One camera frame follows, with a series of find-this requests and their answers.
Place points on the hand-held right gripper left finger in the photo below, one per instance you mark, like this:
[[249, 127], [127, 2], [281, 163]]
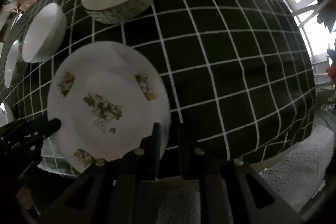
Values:
[[158, 150]]

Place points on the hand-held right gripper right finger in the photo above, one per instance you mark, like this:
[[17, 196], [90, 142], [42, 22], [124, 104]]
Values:
[[183, 153]]

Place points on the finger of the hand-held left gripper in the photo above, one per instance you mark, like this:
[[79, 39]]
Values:
[[51, 125], [23, 145]]

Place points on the white floral plate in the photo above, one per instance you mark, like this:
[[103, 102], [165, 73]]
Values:
[[105, 77]]

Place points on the plain white bowl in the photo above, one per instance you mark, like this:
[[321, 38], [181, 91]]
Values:
[[42, 35]]

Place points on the green checkered cloth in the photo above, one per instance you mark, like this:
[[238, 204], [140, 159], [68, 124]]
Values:
[[52, 161]]

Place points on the white dish with green print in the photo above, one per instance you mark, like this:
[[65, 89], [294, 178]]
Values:
[[10, 66]]

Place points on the black white checkered tablecloth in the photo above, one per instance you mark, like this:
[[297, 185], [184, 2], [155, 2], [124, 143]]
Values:
[[223, 56]]

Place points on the white textured rug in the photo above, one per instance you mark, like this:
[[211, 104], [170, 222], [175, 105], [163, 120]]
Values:
[[288, 169]]

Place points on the cardboard box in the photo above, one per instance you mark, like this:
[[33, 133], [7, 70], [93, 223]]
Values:
[[27, 1]]

